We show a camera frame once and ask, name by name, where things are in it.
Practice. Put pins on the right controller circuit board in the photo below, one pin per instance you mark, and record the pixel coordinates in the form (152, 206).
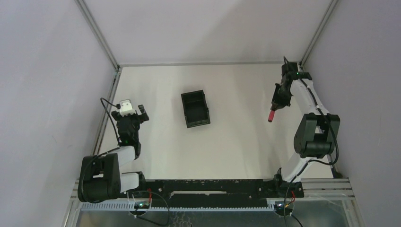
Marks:
(282, 209)

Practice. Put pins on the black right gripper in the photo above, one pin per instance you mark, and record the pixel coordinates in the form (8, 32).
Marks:
(278, 103)

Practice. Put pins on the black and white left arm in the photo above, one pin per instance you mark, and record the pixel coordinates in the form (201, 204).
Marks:
(100, 176)

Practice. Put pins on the aluminium frame right rail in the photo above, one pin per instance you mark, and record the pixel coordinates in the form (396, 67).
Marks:
(304, 62)

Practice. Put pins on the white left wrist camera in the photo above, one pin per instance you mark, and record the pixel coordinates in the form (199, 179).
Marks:
(126, 108)

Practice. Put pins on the left controller circuit board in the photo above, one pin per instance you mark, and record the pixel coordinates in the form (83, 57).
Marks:
(141, 205)

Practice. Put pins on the red handled screwdriver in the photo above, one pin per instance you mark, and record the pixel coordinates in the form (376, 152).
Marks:
(271, 116)

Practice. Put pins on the controller circuit board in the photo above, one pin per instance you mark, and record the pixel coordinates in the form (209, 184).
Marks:
(282, 209)
(141, 205)

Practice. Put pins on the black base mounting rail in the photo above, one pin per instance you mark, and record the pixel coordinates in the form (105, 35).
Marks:
(239, 193)

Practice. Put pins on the black plastic bin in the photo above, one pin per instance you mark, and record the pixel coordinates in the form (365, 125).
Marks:
(196, 111)

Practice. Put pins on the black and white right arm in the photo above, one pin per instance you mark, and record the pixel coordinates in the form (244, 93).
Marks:
(315, 140)

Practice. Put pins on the aluminium frame rail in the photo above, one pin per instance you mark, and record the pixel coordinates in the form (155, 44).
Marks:
(304, 62)
(200, 63)
(113, 78)

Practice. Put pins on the aluminium frame left rail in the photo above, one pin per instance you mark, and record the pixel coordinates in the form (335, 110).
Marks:
(113, 78)

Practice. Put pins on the aluminium frame back rail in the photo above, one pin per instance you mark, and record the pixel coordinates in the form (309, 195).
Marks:
(200, 63)

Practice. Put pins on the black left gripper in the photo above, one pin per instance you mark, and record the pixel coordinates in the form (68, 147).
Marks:
(129, 117)

